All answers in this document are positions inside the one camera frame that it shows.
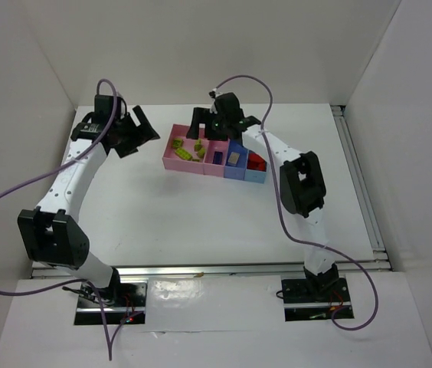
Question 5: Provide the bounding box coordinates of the green lego piece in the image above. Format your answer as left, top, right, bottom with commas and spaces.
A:
194, 139, 206, 159

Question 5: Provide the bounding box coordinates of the green square lego brick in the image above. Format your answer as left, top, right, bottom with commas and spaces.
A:
172, 137, 184, 150

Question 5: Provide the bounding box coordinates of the white lego piece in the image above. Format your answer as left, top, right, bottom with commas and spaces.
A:
227, 152, 240, 166

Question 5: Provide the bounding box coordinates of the dark blue lego plate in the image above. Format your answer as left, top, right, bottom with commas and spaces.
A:
212, 151, 224, 165

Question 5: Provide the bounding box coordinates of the green T-shaped lego assembly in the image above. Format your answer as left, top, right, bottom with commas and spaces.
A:
174, 148, 192, 161

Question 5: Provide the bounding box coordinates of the small red lego brick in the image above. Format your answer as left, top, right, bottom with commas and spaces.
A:
247, 153, 267, 172

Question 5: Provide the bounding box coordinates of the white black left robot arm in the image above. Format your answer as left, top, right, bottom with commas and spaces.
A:
18, 94, 159, 302

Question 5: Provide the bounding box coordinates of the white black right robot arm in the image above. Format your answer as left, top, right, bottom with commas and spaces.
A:
186, 106, 339, 298

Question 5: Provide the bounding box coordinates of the large pink container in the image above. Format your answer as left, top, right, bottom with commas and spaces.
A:
162, 124, 208, 175

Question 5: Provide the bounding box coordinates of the small pink container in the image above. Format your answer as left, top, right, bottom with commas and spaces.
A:
203, 140, 229, 177

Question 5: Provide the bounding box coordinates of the light blue container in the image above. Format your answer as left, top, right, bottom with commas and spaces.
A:
244, 155, 267, 183

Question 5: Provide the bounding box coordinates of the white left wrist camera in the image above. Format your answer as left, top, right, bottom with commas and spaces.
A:
208, 88, 220, 114

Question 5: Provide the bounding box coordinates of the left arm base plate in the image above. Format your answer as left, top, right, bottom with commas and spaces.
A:
62, 282, 148, 326

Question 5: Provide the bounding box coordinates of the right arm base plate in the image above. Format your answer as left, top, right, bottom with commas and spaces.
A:
276, 278, 354, 322

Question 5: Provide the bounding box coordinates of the aluminium side rail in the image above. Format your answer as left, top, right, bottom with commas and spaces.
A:
330, 105, 391, 268

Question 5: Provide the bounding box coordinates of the aluminium front rail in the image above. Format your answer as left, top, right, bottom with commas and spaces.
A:
31, 259, 392, 279

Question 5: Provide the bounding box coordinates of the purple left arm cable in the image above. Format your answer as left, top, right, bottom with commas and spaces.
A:
0, 78, 125, 361

